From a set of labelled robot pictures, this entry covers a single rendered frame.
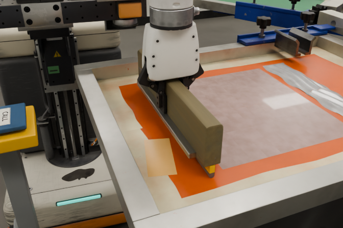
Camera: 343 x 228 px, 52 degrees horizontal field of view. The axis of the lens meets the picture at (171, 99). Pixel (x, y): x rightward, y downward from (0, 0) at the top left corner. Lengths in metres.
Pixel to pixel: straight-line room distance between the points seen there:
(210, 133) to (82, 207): 1.16
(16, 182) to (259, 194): 0.54
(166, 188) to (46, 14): 0.62
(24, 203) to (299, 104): 0.66
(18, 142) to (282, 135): 0.51
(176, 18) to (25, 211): 0.57
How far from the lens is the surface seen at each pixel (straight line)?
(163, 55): 0.61
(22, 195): 0.87
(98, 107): 0.71
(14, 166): 0.82
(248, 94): 0.84
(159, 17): 0.59
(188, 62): 0.64
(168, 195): 0.55
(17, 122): 0.75
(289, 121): 0.76
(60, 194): 1.61
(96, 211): 1.66
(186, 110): 0.58
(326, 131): 0.75
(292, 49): 1.04
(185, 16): 0.60
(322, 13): 1.29
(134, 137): 0.67
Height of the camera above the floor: 1.34
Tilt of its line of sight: 28 degrees down
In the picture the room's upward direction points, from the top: straight up
